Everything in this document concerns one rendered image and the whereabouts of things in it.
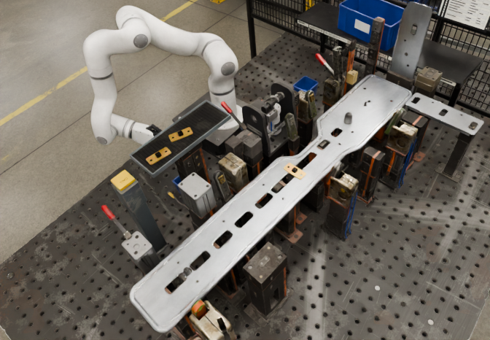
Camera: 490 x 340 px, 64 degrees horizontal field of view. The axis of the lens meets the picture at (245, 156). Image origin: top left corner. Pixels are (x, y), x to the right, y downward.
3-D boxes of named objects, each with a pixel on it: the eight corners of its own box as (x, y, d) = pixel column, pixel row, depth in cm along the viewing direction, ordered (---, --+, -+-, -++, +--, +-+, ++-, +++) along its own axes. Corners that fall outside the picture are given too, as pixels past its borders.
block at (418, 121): (405, 174, 178) (421, 130, 157) (383, 162, 184) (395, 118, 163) (416, 161, 182) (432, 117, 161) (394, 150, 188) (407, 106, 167)
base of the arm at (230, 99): (199, 117, 200) (193, 88, 186) (227, 99, 208) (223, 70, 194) (224, 135, 190) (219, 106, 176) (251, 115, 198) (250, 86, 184)
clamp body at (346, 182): (342, 245, 158) (351, 195, 132) (317, 228, 165) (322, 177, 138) (355, 230, 162) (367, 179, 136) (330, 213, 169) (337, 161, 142)
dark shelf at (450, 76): (459, 89, 168) (461, 84, 165) (294, 22, 213) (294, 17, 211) (481, 64, 177) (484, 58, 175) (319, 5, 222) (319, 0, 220)
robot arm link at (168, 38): (226, 75, 175) (213, 57, 186) (239, 52, 170) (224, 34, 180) (117, 43, 144) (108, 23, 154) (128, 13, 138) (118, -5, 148)
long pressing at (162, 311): (167, 345, 112) (166, 344, 111) (123, 292, 123) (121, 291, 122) (415, 93, 170) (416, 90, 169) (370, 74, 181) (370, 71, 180)
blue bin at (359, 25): (386, 52, 184) (391, 27, 174) (335, 28, 201) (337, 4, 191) (407, 36, 190) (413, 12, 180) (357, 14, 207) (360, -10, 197)
